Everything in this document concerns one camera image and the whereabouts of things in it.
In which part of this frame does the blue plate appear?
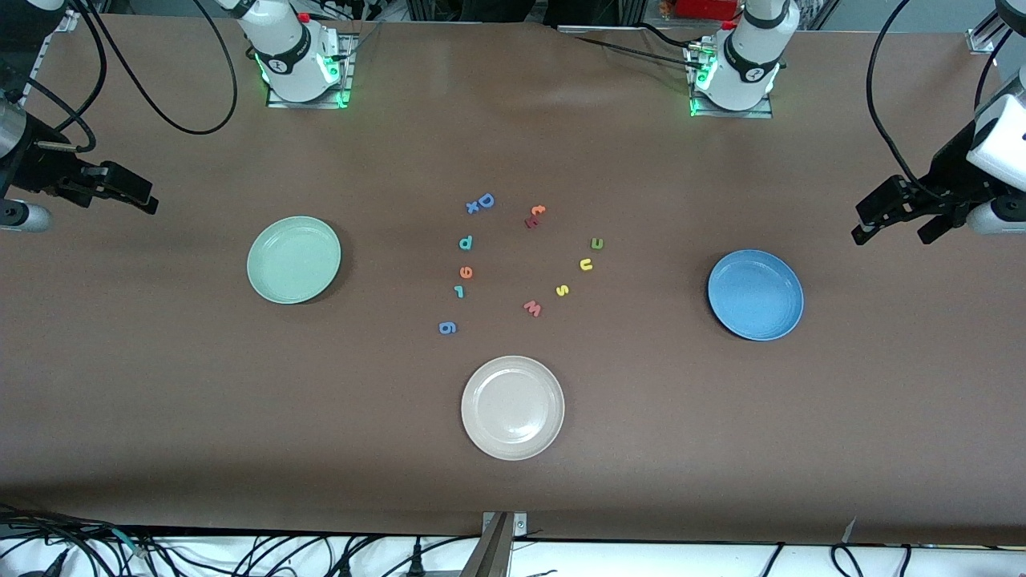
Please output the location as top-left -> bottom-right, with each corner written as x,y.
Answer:
707,249 -> 805,342

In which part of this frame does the pale green plate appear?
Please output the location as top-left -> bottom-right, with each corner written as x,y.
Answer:
246,216 -> 342,305

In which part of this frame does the red box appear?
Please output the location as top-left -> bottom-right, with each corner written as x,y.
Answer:
672,0 -> 742,21

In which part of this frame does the beige plate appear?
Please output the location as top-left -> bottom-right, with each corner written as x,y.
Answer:
460,356 -> 566,462

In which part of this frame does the short black right arm cable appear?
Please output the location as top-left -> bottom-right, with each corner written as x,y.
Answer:
0,72 -> 101,153

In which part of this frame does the short black arm cable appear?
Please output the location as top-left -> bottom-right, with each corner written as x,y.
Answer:
974,28 -> 1019,117
0,72 -> 101,153

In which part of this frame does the long black right arm cable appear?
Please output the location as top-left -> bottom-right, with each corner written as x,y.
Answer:
72,0 -> 241,135

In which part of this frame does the short black left arm cable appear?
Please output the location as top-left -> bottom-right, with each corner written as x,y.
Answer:
974,28 -> 1019,117

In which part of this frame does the aluminium frame rail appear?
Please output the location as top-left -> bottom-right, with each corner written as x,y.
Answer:
966,16 -> 1007,55
16,10 -> 81,101

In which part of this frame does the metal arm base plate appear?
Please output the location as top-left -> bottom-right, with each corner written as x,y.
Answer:
266,32 -> 354,109
688,40 -> 775,119

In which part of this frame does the black cable on table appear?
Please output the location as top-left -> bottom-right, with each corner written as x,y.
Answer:
571,22 -> 706,69

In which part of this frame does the tangled black floor cable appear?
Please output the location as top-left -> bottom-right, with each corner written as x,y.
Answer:
0,503 -> 165,577

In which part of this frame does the looped black floor cable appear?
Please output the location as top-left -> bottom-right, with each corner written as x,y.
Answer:
830,543 -> 865,577

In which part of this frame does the metal mount post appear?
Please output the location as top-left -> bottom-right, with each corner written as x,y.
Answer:
461,511 -> 528,577

